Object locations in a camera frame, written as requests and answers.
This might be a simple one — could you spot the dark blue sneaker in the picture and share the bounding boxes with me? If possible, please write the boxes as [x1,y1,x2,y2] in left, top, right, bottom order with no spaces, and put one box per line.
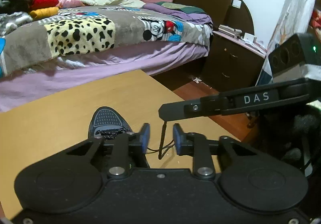
[88,106,133,140]

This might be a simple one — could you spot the black speckled shoelace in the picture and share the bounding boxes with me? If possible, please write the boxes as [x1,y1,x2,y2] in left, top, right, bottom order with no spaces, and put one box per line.
[147,121,174,160]

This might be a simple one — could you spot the dark wooden nightstand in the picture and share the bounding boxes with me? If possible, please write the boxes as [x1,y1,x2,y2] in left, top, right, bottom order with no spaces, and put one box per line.
[201,31,265,92]

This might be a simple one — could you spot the items on nightstand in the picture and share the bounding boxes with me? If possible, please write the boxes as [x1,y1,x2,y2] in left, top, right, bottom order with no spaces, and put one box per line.
[215,25,256,45]

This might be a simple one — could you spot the purple bed sheet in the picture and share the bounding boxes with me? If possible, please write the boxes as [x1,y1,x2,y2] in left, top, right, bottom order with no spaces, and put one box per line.
[1,42,209,112]

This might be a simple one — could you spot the folded purple green blanket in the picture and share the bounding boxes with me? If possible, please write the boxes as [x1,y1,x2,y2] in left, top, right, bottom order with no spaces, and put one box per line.
[143,1,213,25]

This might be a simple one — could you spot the cartoon patchwork blanket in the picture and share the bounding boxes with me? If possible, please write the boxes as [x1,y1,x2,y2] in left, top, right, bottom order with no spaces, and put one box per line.
[1,6,213,77]

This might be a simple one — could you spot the yellow folded garment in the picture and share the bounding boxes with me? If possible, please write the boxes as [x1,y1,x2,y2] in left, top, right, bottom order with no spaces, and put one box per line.
[29,7,59,20]

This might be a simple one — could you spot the grey white folded clothes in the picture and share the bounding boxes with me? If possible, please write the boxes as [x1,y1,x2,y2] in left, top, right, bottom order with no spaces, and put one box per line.
[1,12,33,37]

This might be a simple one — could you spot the red folded garment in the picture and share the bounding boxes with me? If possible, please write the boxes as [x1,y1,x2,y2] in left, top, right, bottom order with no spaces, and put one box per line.
[29,0,59,11]

